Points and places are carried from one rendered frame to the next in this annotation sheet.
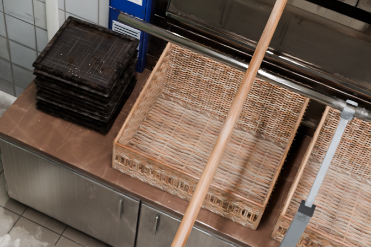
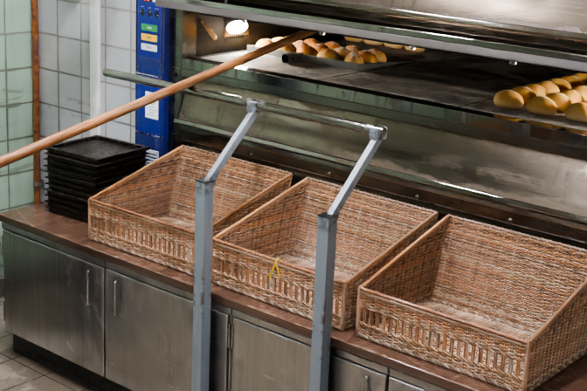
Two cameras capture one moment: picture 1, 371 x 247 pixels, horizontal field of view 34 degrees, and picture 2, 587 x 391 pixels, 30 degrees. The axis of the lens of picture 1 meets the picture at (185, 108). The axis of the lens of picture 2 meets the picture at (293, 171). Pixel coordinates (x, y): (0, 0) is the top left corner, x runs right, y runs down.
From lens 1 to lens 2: 2.76 m
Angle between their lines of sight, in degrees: 40
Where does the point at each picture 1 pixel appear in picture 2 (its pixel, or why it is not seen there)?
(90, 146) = (78, 229)
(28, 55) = not seen: hidden behind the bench
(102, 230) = (78, 341)
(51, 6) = not seen: hidden behind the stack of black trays
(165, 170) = (127, 219)
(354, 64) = (319, 134)
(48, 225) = (36, 368)
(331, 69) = (301, 144)
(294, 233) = (199, 217)
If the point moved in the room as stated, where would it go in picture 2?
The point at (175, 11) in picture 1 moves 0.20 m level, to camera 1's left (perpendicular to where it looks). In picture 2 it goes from (183, 119) to (138, 112)
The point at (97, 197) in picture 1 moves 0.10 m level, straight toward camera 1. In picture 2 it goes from (73, 280) to (62, 290)
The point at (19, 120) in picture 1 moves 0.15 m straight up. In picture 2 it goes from (24, 213) to (24, 174)
